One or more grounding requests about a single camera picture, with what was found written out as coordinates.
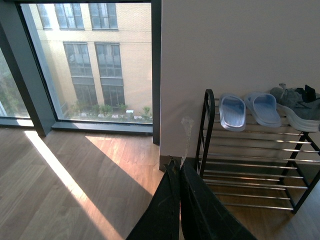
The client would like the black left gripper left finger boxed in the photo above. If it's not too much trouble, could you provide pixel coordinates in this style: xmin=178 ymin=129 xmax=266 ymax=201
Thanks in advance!
xmin=127 ymin=158 xmax=180 ymax=240

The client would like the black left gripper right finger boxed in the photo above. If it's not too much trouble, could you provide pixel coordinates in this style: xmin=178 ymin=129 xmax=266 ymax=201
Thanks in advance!
xmin=179 ymin=116 xmax=258 ymax=240

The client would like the light blue slide sandal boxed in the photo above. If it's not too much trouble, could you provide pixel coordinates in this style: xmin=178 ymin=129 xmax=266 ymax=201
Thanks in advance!
xmin=244 ymin=92 xmax=282 ymax=128

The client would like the grey sneaker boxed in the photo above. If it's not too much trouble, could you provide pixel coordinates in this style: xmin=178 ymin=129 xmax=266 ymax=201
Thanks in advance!
xmin=270 ymin=83 xmax=320 ymax=133

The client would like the black metal shoe rack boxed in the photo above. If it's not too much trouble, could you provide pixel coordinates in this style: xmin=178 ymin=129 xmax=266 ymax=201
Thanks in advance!
xmin=196 ymin=89 xmax=320 ymax=213

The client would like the dark window frame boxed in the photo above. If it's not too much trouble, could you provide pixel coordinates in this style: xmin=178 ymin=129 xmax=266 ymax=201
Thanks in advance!
xmin=0 ymin=0 xmax=162 ymax=144

